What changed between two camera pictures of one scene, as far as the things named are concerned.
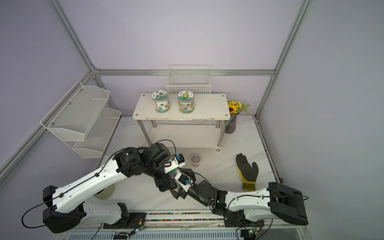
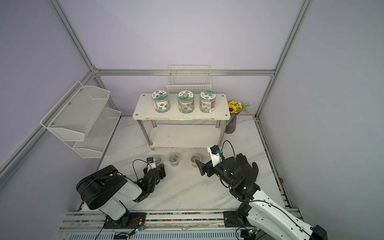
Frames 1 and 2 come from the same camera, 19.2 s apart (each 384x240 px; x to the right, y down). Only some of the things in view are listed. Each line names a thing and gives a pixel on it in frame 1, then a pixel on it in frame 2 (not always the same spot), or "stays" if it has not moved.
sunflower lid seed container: (186, 101) stays
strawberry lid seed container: (161, 100) stays
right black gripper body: (194, 192) -> (218, 170)
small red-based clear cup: (195, 160) stays
